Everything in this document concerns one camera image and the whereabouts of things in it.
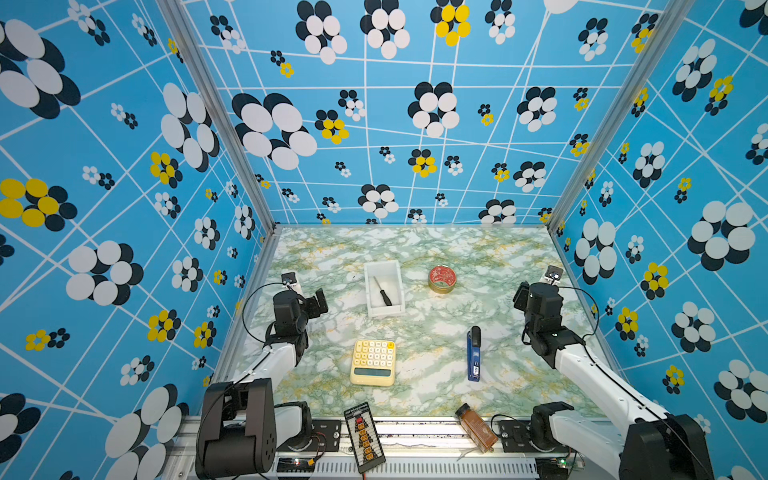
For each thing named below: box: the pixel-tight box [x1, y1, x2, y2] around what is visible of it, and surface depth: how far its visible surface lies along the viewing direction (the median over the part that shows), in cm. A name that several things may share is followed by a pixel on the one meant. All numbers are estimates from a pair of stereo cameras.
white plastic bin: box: [364, 260, 406, 318], surface depth 101 cm
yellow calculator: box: [350, 339, 396, 387], surface depth 86 cm
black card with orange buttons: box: [343, 402, 386, 474], surface depth 74 cm
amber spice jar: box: [455, 402, 499, 454], surface depth 74 cm
